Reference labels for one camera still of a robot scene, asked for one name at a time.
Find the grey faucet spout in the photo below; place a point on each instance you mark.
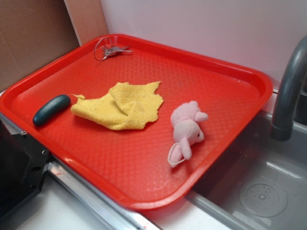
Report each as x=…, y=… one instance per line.
x=291, y=102

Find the dark green toy cucumber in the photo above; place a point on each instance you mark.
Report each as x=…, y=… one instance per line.
x=50, y=109

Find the round sink drain cover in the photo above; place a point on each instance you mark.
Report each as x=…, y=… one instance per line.
x=263, y=200

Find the silver keys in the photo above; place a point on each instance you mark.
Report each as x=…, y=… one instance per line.
x=105, y=48

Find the brown cardboard panel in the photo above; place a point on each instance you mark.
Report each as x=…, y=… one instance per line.
x=34, y=33

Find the pink plush toy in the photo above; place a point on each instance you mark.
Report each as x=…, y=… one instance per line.
x=186, y=131

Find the grey sink basin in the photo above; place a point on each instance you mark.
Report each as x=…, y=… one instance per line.
x=254, y=157

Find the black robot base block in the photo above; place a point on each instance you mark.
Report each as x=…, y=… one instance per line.
x=23, y=164

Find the yellow knitted cloth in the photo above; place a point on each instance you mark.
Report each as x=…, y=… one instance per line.
x=124, y=107

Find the red plastic tray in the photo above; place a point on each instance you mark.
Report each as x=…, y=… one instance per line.
x=130, y=166

